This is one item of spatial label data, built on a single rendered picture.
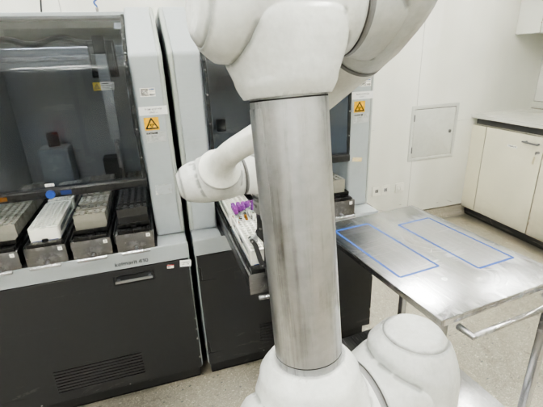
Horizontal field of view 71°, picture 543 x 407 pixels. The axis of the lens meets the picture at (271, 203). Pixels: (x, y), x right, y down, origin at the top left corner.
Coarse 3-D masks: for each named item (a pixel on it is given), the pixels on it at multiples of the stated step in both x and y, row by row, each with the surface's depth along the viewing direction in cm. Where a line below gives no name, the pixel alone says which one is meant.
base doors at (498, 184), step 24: (480, 144) 317; (504, 144) 295; (480, 168) 321; (504, 168) 298; (528, 168) 278; (480, 192) 324; (504, 192) 301; (528, 192) 281; (504, 216) 304; (528, 216) 284
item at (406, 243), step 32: (352, 224) 140; (384, 224) 139; (416, 224) 138; (448, 224) 137; (352, 256) 120; (384, 256) 117; (416, 256) 117; (448, 256) 116; (480, 256) 115; (512, 256) 114; (416, 288) 101; (448, 288) 100; (480, 288) 100; (512, 288) 99; (448, 320) 89; (512, 320) 93
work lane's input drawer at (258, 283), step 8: (216, 208) 165; (224, 216) 153; (224, 224) 148; (224, 232) 151; (232, 232) 139; (232, 240) 135; (232, 248) 136; (240, 248) 127; (240, 256) 124; (240, 264) 125; (248, 264) 117; (248, 272) 114; (256, 272) 114; (264, 272) 114; (248, 280) 115; (256, 280) 114; (264, 280) 115; (256, 288) 115; (264, 288) 116; (264, 296) 112
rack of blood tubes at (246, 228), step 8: (232, 216) 140; (248, 216) 139; (232, 224) 140; (240, 224) 134; (248, 224) 132; (256, 224) 134; (240, 232) 127; (248, 232) 127; (240, 240) 134; (248, 240) 122; (248, 248) 117; (248, 256) 119
